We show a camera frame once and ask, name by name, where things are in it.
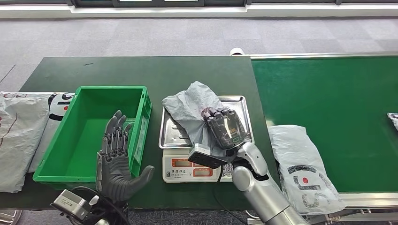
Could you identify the green plastic crate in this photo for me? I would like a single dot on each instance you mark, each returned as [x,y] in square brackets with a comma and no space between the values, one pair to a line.
[87,130]

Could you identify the large grey parcel bag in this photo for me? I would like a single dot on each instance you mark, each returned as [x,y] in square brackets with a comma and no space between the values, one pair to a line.
[21,139]

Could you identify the white scale with steel tray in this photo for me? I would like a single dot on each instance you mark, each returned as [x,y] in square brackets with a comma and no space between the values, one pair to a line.
[174,136]

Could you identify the white conveyor end roller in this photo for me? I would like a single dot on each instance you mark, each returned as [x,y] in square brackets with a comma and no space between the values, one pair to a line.
[238,51]

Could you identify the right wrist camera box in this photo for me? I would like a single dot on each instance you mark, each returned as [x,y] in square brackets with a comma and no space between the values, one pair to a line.
[202,155]

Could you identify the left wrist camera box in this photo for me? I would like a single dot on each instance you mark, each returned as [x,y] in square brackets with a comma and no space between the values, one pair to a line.
[70,203]

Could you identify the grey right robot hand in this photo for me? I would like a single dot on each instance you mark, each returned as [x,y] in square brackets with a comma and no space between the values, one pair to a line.
[227,127]

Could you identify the white parcel black print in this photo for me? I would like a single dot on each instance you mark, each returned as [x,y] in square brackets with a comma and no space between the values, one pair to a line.
[59,105]

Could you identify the white window sill ledge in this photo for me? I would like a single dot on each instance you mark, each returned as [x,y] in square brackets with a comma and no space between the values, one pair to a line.
[186,11]

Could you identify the grey metal floor stand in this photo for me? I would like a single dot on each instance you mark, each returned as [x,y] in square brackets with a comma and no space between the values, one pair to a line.
[12,217]

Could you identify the white power strip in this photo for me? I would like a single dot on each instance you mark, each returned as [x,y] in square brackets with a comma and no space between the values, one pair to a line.
[252,221]

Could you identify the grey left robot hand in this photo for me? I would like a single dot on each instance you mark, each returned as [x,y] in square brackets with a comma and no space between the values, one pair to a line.
[113,177]

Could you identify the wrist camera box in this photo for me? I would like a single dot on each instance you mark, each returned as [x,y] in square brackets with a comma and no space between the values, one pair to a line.
[70,203]
[202,155]

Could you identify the large white parcel red print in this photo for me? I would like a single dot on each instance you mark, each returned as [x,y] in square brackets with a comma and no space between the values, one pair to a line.
[394,119]

